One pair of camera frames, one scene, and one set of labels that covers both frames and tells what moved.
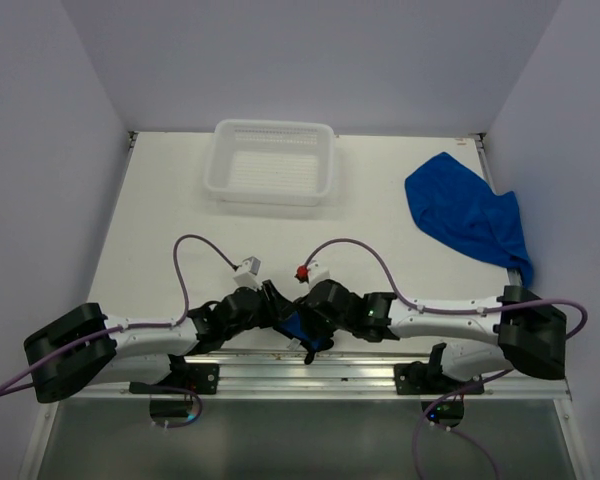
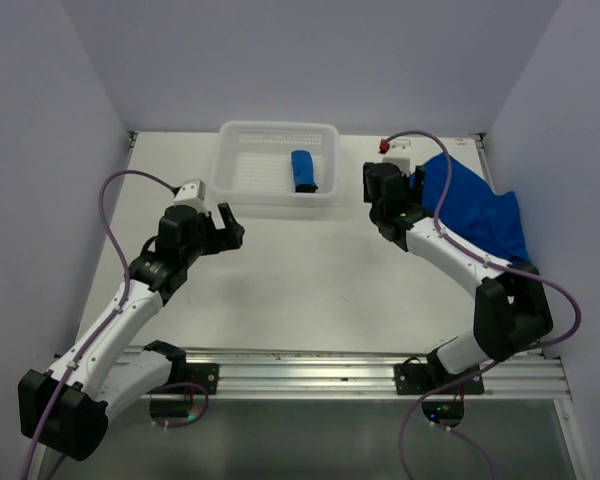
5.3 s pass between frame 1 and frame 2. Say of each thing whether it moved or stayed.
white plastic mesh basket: stayed
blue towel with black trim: moved
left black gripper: moved
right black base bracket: stayed
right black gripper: moved
